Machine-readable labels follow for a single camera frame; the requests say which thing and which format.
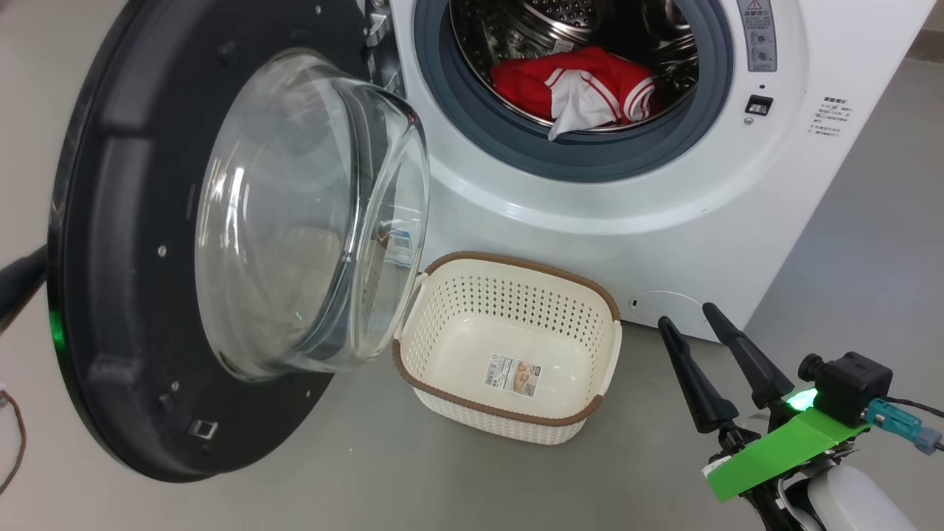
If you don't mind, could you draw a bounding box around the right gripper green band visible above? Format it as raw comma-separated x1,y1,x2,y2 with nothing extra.
658,302,871,504

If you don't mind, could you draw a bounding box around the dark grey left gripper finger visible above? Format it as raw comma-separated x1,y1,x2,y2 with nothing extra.
0,245,49,333

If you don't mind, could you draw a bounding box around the washing machine door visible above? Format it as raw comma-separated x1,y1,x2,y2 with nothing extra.
46,0,431,484

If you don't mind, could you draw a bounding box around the red and white garment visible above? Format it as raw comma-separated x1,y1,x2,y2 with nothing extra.
491,46,659,141

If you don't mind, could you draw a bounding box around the white front-load washing machine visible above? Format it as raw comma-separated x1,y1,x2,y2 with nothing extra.
354,0,937,344

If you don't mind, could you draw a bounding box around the paper product label in basket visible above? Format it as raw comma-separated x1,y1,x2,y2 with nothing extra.
483,354,541,398

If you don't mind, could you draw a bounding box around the cream plastic laundry basket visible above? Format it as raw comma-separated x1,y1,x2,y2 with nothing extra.
392,251,623,446

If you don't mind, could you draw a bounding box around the steel perforated washer drum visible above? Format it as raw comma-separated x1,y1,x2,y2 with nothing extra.
450,0,700,133

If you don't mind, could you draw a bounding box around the thin brown cable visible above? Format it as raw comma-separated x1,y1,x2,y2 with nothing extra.
0,389,27,495

